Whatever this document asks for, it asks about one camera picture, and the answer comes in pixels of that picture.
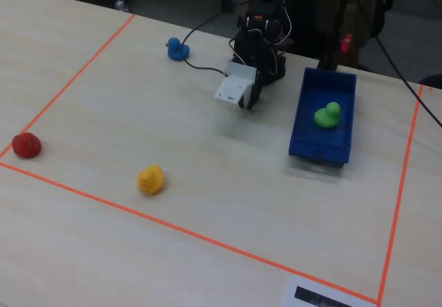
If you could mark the orange tape line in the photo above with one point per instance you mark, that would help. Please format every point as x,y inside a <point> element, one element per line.
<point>193,231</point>
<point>69,82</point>
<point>400,189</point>

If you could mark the yellow rubber duck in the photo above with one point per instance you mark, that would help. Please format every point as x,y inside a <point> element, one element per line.
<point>151,179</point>

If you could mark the red rubber duck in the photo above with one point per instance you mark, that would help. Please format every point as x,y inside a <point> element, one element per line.
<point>26,145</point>

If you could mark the green rubber duck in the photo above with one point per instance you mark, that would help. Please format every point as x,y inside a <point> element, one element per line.
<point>328,115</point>

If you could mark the black clamp with red knob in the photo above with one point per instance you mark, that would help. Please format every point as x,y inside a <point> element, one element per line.
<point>336,51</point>

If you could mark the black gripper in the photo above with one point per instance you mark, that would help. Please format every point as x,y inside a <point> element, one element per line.
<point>256,87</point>

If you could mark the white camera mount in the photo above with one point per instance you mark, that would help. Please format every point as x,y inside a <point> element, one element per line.
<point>233,84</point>

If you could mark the blue plastic box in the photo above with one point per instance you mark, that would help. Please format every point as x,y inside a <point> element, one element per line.
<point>324,138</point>

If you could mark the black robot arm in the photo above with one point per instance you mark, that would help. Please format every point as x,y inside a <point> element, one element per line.
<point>267,14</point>

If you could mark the white paper with black print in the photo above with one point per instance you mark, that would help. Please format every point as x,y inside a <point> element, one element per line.
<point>321,295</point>

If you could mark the blue rubber duck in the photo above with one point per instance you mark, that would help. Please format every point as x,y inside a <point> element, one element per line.
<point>177,49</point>

